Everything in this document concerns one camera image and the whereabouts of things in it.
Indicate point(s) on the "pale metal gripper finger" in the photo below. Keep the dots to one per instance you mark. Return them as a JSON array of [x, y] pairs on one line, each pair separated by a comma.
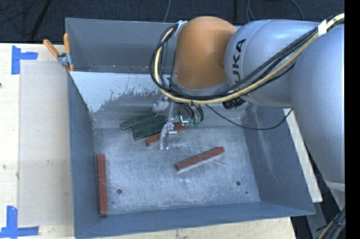
[[172, 128], [163, 139]]

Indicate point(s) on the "dark green flat block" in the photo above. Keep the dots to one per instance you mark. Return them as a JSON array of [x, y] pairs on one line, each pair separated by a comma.
[[147, 124], [147, 132], [135, 120]]

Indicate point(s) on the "red-brown flat block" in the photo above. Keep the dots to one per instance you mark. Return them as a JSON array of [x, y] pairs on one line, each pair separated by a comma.
[[102, 184], [153, 139], [199, 158]]

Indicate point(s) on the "grey metal bin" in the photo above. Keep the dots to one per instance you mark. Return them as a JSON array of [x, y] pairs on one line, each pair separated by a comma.
[[157, 176]]

